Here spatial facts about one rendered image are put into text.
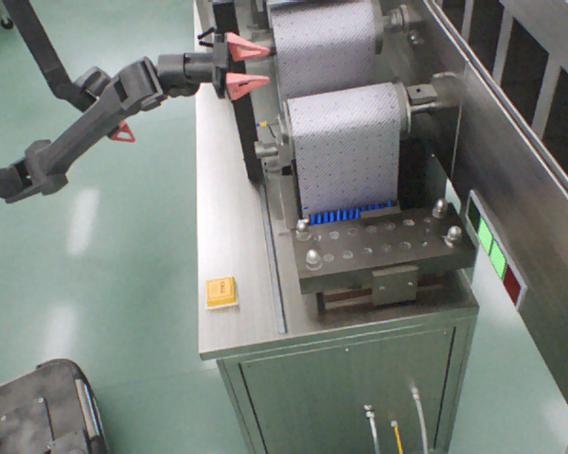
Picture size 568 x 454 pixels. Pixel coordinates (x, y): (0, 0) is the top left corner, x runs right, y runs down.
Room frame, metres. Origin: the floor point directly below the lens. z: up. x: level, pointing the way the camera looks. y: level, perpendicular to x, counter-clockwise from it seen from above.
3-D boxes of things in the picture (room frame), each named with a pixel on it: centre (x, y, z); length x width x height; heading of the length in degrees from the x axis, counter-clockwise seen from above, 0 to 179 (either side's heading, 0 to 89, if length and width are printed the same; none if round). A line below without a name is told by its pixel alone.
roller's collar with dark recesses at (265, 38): (1.30, -0.02, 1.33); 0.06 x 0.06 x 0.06; 1
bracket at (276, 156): (1.09, 0.00, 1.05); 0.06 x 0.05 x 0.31; 91
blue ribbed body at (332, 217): (0.97, -0.17, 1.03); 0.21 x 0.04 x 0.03; 91
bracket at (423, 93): (1.06, -0.34, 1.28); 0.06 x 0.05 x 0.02; 91
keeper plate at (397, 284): (0.78, -0.23, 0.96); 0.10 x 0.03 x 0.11; 91
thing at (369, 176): (0.99, -0.16, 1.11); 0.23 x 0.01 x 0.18; 91
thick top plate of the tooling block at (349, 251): (0.88, -0.21, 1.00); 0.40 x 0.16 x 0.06; 91
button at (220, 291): (0.89, 0.19, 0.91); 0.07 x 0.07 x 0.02; 1
